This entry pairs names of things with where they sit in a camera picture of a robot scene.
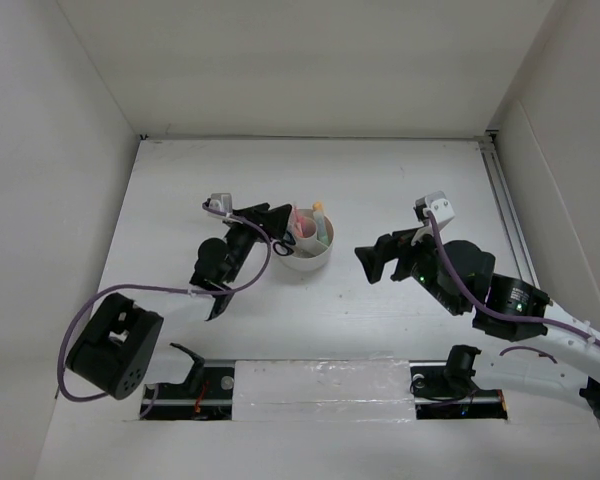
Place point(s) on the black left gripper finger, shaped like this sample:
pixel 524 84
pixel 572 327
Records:
pixel 258 213
pixel 275 221

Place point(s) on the white round divided organizer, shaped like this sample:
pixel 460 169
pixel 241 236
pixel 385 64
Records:
pixel 309 254

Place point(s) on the green highlighter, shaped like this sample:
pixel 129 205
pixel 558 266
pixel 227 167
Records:
pixel 322 233

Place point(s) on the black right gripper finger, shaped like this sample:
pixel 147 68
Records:
pixel 373 260
pixel 391 246

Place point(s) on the black handled scissors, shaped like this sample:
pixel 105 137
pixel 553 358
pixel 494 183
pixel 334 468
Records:
pixel 284 246

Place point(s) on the pink highlighter pen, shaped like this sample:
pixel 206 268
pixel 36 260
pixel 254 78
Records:
pixel 298 222

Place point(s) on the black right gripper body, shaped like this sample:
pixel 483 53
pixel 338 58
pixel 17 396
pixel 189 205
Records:
pixel 419 260

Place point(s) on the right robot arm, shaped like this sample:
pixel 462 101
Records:
pixel 550 353

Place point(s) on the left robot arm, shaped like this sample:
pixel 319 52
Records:
pixel 115 343

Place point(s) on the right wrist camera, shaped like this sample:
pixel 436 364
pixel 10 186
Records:
pixel 434 205

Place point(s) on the orange highlighter marker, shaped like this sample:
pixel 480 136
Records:
pixel 318 211

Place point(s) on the aluminium rail at right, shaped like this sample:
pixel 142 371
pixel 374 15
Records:
pixel 506 209

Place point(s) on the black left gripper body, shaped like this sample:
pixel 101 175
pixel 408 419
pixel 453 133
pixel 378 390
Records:
pixel 242 234

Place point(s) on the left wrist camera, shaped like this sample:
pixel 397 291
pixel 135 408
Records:
pixel 219 205

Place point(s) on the front mounting rail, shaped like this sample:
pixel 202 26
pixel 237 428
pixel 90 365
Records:
pixel 379 390

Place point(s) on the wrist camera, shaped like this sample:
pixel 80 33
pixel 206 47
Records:
pixel 434 205
pixel 219 205

